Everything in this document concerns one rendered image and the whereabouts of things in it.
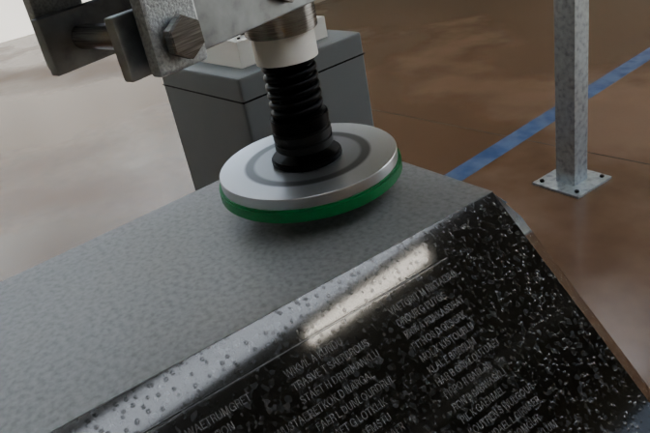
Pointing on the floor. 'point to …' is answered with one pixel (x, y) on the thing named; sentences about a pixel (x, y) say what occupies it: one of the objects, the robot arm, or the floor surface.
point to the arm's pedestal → (257, 102)
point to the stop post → (571, 74)
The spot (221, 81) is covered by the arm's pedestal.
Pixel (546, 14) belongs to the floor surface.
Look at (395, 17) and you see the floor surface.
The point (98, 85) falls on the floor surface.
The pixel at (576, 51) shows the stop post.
